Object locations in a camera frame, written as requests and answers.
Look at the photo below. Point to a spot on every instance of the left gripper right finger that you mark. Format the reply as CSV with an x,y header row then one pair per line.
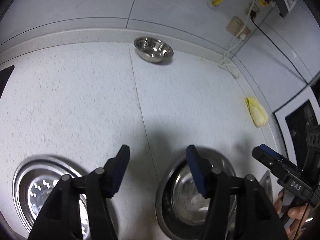
x,y
256,217

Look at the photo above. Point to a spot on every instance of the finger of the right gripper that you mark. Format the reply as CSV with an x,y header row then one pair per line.
x,y
271,152
272,164

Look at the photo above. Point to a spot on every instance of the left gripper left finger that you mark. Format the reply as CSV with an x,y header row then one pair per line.
x,y
60,218

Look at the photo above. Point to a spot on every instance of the large steel plate with label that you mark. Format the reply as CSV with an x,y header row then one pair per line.
x,y
33,181

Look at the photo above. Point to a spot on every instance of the large steel bowl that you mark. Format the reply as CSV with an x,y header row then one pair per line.
x,y
168,222

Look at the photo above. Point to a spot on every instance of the small steel bowl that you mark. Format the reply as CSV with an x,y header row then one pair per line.
x,y
153,50
188,204

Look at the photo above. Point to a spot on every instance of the person right hand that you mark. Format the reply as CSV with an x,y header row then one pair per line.
x,y
299,213

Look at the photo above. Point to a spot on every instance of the white microwave oven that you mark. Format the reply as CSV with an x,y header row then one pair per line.
x,y
295,119

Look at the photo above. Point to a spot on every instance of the napa cabbage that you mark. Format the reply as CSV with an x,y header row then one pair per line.
x,y
257,112

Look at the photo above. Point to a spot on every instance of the black gas stove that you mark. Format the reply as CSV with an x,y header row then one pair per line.
x,y
4,77

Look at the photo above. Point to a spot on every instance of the beige wall socket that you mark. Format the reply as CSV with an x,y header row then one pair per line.
x,y
236,27

